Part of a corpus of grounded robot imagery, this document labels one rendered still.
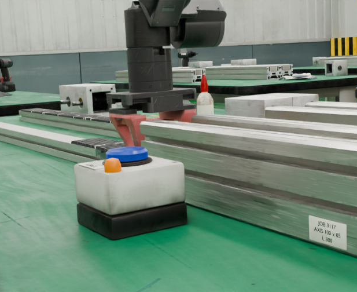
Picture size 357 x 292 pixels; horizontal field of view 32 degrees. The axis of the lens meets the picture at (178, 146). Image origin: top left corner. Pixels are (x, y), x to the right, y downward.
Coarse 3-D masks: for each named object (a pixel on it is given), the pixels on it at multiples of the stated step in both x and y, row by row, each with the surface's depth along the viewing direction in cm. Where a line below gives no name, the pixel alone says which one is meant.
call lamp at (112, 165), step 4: (108, 160) 54; (112, 160) 54; (116, 160) 54; (104, 164) 55; (108, 164) 54; (112, 164) 54; (116, 164) 54; (120, 164) 55; (104, 168) 55; (108, 168) 54; (112, 168) 54; (116, 168) 54; (120, 168) 55; (108, 172) 54; (112, 172) 54
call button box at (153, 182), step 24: (96, 168) 57; (144, 168) 56; (168, 168) 57; (96, 192) 56; (120, 192) 54; (144, 192) 56; (168, 192) 57; (96, 216) 57; (120, 216) 55; (144, 216) 56; (168, 216) 57
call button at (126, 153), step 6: (108, 150) 59; (114, 150) 58; (120, 150) 58; (126, 150) 58; (132, 150) 58; (138, 150) 58; (144, 150) 58; (108, 156) 58; (114, 156) 57; (120, 156) 57; (126, 156) 57; (132, 156) 57; (138, 156) 57; (144, 156) 58
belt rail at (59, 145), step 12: (0, 132) 134; (12, 132) 127; (24, 132) 121; (36, 132) 120; (48, 132) 118; (24, 144) 121; (36, 144) 117; (48, 144) 109; (60, 144) 104; (72, 144) 100; (60, 156) 105; (72, 156) 100; (84, 156) 98; (96, 156) 94
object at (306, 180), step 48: (144, 144) 73; (192, 144) 66; (240, 144) 57; (288, 144) 51; (336, 144) 47; (192, 192) 65; (240, 192) 58; (288, 192) 54; (336, 192) 47; (336, 240) 48
